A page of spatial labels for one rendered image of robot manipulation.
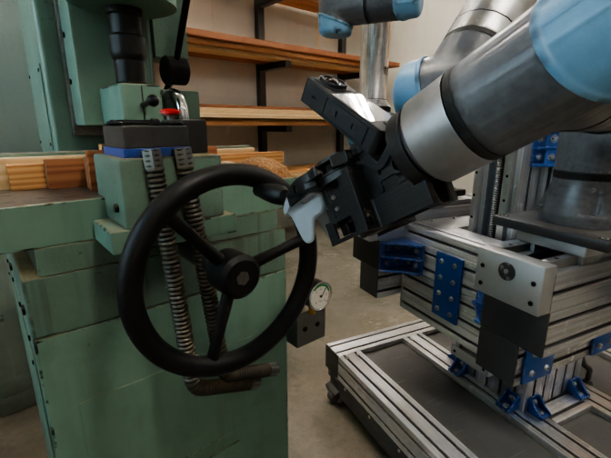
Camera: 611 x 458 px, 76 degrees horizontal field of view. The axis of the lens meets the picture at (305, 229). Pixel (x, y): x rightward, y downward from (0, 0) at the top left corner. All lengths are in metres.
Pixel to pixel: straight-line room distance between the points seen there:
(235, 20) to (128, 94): 2.93
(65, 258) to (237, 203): 0.28
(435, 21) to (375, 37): 3.10
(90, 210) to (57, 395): 0.28
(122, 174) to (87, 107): 0.36
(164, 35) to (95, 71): 0.22
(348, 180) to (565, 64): 0.18
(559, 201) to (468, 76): 0.61
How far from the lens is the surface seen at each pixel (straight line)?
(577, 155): 0.87
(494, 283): 0.82
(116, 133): 0.57
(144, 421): 0.79
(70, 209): 0.63
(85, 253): 0.64
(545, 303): 0.79
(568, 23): 0.27
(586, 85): 0.27
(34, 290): 0.65
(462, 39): 0.45
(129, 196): 0.54
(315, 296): 0.81
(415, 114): 0.31
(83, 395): 0.73
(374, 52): 1.25
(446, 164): 0.31
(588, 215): 0.86
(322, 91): 0.39
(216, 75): 3.47
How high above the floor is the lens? 1.00
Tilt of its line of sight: 15 degrees down
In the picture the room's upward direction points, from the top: straight up
